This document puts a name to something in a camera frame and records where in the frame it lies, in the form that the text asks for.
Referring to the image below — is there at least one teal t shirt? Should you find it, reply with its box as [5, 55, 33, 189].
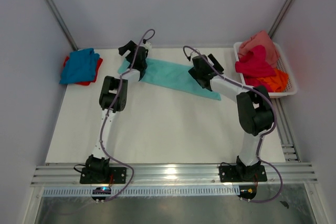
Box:
[117, 57, 222, 101]

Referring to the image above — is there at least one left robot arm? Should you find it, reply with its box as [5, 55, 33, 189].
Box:
[80, 39, 152, 184]

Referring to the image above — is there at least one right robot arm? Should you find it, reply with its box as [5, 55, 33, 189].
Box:
[187, 54, 276, 182]

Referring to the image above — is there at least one red folded t shirt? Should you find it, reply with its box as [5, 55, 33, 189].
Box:
[63, 56, 103, 86]

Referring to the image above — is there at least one magenta t shirt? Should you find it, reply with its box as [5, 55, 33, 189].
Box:
[235, 45, 276, 92]

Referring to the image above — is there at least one salmon pink t shirt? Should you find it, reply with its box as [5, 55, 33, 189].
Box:
[238, 30, 280, 68]

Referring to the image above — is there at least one blue folded t shirt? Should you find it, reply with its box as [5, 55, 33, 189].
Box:
[59, 48, 101, 84]

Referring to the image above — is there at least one orange t shirt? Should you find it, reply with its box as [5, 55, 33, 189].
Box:
[256, 69, 289, 93]

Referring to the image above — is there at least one white plastic basket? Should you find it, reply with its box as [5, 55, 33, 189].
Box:
[234, 41, 297, 99]

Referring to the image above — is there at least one right black controller board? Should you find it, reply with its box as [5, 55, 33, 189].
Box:
[238, 186, 257, 200]

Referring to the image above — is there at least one black controller board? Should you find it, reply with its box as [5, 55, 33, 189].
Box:
[238, 186, 257, 200]
[91, 186, 111, 201]

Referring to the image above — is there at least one left black controller board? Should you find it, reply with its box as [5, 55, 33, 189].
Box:
[91, 186, 111, 201]

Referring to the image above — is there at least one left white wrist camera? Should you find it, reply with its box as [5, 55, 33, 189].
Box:
[143, 41, 152, 51]

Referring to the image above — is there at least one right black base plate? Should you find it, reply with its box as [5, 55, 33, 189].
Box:
[218, 162, 268, 183]

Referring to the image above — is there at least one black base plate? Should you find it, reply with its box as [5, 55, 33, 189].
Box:
[79, 167, 127, 184]
[218, 162, 268, 183]

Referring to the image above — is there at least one white slotted cable duct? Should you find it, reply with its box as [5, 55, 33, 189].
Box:
[42, 185, 239, 197]

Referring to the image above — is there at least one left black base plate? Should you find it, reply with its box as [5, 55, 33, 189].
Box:
[79, 167, 127, 184]

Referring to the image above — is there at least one left corner frame post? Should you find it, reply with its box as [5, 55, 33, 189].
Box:
[44, 0, 79, 51]

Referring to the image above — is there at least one corner frame post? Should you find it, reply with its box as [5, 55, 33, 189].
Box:
[268, 0, 295, 38]
[44, 0, 79, 51]

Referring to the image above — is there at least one right corner frame post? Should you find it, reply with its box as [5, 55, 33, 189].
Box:
[268, 0, 295, 38]

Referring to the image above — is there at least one aluminium front rail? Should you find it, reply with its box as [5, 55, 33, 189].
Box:
[30, 163, 318, 187]

